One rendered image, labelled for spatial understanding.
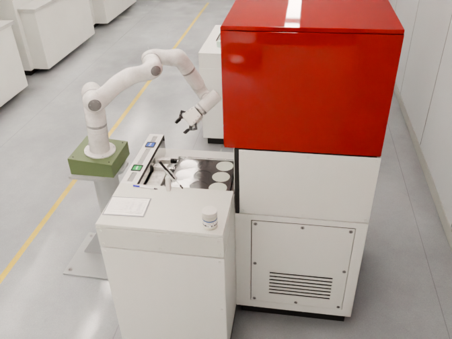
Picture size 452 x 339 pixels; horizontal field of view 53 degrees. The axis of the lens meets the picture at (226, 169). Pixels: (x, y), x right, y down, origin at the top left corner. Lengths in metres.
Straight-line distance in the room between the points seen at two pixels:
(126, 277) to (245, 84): 1.16
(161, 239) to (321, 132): 0.90
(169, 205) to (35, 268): 1.57
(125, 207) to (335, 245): 1.14
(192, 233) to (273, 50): 0.89
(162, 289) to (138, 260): 0.22
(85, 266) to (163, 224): 1.37
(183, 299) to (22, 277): 1.47
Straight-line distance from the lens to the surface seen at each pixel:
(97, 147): 2.86
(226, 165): 2.70
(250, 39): 2.00
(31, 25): 6.82
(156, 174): 2.70
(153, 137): 2.93
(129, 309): 2.66
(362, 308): 3.17
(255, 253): 2.64
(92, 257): 3.53
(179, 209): 2.28
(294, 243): 2.56
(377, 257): 3.52
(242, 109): 2.13
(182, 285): 2.41
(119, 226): 2.24
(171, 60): 2.71
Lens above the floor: 2.37
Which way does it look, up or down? 34 degrees down
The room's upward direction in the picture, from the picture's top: 2 degrees counter-clockwise
